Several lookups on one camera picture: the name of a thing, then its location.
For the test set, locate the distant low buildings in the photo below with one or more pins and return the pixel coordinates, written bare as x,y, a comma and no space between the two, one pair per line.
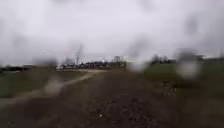
90,65

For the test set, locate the brown gravel dirt track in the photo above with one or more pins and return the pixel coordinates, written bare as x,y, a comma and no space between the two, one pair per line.
110,103

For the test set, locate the row of distant trees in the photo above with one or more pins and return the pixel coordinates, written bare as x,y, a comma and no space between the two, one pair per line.
160,59

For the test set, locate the pale sandy side path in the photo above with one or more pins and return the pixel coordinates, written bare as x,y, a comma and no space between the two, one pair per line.
50,89

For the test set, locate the green grass field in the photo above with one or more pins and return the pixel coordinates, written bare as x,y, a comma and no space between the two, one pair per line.
200,75
20,81

